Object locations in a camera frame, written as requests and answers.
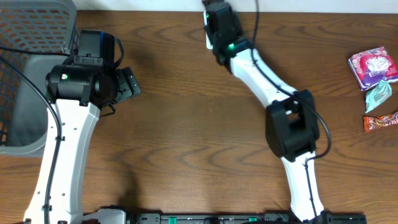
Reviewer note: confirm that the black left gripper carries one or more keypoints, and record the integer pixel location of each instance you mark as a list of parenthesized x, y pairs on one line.
[(129, 83)]

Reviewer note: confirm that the pink purple liner pack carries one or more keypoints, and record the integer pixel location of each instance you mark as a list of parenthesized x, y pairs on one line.
[(372, 66)]

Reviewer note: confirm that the orange Top chocolate bar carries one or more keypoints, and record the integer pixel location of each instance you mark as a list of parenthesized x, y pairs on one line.
[(372, 123)]

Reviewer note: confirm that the teal snack wrapper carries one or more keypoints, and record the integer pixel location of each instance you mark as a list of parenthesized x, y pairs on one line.
[(378, 95)]

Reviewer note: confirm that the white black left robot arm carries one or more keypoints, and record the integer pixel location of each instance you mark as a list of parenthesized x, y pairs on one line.
[(77, 90)]

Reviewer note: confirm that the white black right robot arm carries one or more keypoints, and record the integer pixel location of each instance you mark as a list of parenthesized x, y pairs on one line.
[(291, 120)]

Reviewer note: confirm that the white barcode scanner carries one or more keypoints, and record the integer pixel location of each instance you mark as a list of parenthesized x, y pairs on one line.
[(208, 33)]

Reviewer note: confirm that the grey plastic basket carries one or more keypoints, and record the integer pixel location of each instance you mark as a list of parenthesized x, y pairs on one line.
[(35, 36)]

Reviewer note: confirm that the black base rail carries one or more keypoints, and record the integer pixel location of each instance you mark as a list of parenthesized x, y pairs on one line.
[(271, 218)]

